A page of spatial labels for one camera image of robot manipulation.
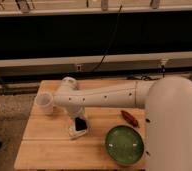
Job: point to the white plastic cup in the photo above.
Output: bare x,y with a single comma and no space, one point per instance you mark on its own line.
44,101

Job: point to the white metal shelf rail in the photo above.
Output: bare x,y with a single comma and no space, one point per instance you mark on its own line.
52,65

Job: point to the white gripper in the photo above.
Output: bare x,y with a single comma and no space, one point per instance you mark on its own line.
76,111

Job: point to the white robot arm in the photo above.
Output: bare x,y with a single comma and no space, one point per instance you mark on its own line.
168,106

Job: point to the brown red chili pepper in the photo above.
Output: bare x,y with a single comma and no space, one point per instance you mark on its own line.
129,118

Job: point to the green round bowl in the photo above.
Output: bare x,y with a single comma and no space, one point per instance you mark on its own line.
124,145

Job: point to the black eraser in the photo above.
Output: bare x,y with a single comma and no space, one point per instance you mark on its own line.
80,124

